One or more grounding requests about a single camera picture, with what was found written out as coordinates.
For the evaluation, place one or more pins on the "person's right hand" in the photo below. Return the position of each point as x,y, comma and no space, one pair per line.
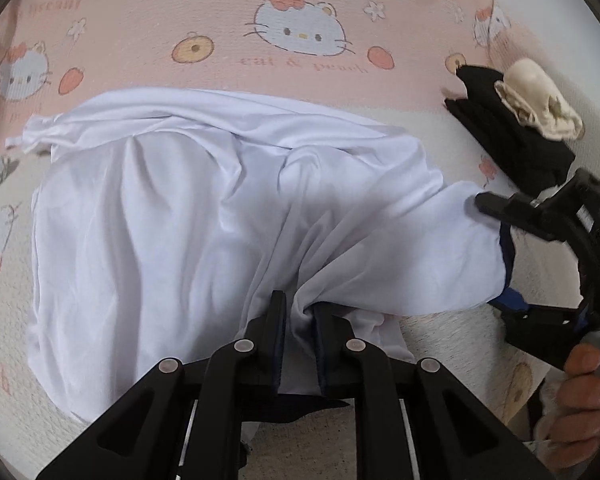
585,405

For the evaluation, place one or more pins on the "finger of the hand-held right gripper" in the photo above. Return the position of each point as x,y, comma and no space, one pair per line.
545,330
520,215

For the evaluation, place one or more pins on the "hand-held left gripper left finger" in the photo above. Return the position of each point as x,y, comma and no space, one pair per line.
276,330

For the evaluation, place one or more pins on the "white t-shirt with navy trim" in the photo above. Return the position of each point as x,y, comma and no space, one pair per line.
180,240

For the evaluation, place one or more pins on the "pink cream cat print blanket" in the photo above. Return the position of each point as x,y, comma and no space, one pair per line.
155,25

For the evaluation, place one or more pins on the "folded black garment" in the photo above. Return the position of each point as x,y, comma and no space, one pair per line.
510,140

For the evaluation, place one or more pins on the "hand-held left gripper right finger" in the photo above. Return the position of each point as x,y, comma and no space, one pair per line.
325,332

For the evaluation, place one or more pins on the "folded cream garment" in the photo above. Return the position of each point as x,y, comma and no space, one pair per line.
535,95

